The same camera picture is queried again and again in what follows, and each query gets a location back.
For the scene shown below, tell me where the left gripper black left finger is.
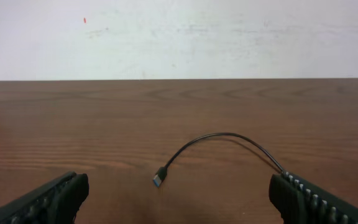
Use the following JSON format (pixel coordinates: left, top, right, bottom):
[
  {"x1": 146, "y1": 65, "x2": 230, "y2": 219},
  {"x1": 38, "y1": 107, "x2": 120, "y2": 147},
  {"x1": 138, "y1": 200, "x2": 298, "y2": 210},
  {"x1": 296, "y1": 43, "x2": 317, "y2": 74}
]
[{"x1": 0, "y1": 172, "x2": 89, "y2": 224}]

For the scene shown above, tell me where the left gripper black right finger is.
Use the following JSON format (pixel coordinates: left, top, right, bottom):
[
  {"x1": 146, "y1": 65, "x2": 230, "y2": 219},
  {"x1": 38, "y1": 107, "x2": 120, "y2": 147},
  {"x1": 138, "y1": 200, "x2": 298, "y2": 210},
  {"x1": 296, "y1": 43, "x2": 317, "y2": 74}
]
[{"x1": 268, "y1": 172, "x2": 358, "y2": 224}]

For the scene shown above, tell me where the black USB cable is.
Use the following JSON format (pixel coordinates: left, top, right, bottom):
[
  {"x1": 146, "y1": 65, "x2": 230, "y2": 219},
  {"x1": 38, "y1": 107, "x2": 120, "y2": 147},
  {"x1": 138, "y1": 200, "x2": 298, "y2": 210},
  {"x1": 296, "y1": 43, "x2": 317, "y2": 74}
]
[{"x1": 152, "y1": 132, "x2": 286, "y2": 188}]

